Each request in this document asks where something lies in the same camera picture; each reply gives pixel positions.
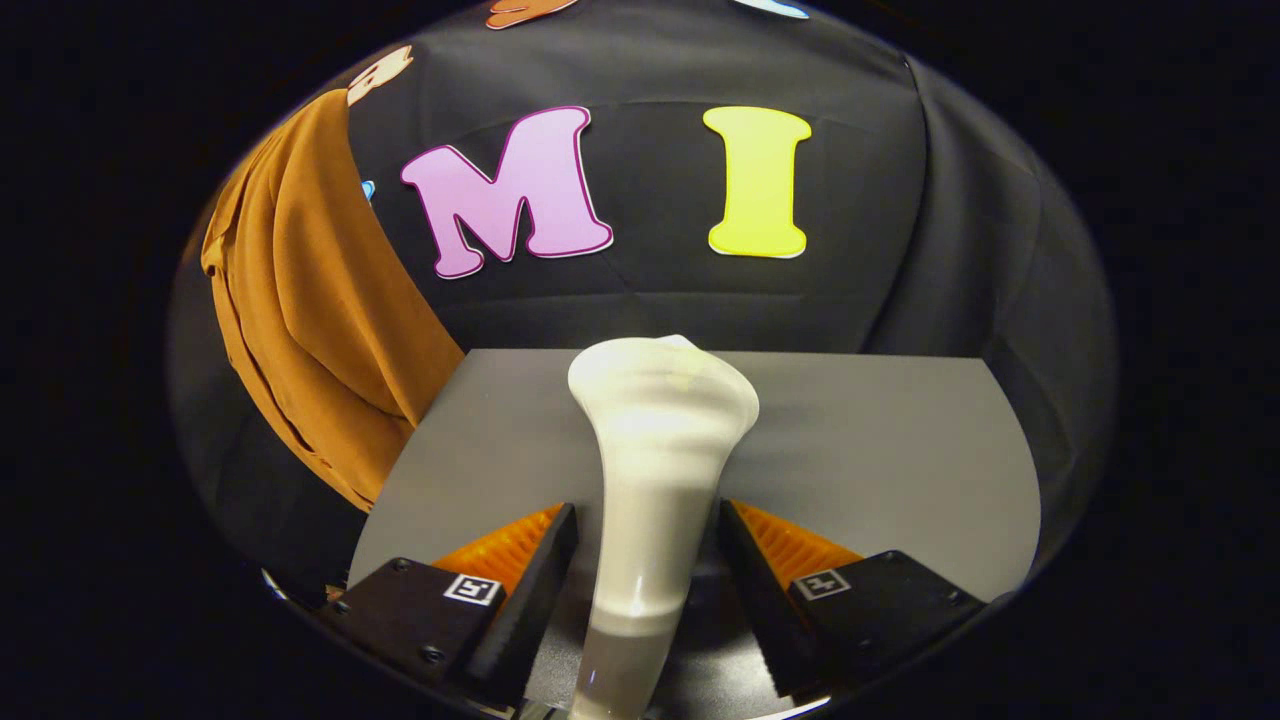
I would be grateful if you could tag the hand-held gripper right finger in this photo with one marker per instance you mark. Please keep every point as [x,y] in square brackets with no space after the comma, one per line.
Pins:
[755,600]

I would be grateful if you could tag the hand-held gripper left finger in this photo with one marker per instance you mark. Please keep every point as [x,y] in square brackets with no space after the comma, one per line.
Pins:
[530,610]

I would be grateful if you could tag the white garment steamer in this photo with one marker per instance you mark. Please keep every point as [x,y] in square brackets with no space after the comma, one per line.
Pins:
[655,450]

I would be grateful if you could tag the orange button shirt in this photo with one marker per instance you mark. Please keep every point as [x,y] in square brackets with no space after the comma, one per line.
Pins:
[320,300]

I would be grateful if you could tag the grey table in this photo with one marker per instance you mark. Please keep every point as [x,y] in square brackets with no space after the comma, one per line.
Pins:
[880,470]

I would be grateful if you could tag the black backdrop cloth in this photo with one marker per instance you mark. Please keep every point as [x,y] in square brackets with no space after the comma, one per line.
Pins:
[650,290]

